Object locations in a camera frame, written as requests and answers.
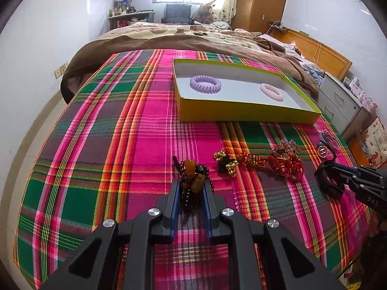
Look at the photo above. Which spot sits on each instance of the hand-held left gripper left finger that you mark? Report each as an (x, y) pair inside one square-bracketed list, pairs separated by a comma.
[(176, 214)]

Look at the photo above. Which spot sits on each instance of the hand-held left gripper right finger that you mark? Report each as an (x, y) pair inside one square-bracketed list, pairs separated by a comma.
[(206, 214)]

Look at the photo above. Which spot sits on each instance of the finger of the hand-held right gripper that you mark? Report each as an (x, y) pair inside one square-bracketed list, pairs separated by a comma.
[(370, 195), (356, 170)]

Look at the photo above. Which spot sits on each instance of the wide black band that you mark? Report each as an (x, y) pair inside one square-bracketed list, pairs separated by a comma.
[(322, 178)]

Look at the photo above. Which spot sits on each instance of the gold bell black ornament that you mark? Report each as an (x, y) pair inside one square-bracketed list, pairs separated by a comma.
[(225, 161)]

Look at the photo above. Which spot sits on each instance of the rhinestone brooch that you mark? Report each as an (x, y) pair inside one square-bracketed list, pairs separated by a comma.
[(285, 148)]

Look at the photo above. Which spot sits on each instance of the yellow cardboard box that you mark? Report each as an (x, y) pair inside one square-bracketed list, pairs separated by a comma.
[(242, 108)]

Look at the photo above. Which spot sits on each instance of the red patterned bag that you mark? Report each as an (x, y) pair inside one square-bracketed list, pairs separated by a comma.
[(376, 142)]

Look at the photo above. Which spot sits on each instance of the grey bedside cabinet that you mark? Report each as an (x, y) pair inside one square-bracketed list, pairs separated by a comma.
[(341, 102)]

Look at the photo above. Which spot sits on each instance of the plaid bed sheet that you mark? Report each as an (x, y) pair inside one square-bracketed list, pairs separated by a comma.
[(121, 127)]

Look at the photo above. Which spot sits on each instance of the wooden headboard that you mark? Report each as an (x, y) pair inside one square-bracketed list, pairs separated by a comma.
[(320, 54)]

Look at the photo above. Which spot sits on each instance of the brown patterned blanket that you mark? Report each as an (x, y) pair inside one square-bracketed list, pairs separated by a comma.
[(169, 40)]

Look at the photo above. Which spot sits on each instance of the wooden wardrobe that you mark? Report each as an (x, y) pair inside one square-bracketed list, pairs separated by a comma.
[(260, 3)]

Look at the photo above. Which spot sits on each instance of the dark chair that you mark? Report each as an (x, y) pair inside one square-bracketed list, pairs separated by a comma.
[(177, 13)]

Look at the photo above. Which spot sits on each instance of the brown teddy bear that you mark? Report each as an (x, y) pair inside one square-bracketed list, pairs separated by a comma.
[(205, 13)]

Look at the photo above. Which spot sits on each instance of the cluttered shelf desk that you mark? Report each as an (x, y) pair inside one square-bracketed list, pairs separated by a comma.
[(130, 16)]

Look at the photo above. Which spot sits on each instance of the spotted curtain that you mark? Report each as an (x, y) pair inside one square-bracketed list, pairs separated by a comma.
[(226, 0)]

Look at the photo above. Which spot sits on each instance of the wall outlet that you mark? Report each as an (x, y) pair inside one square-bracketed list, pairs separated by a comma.
[(61, 70)]

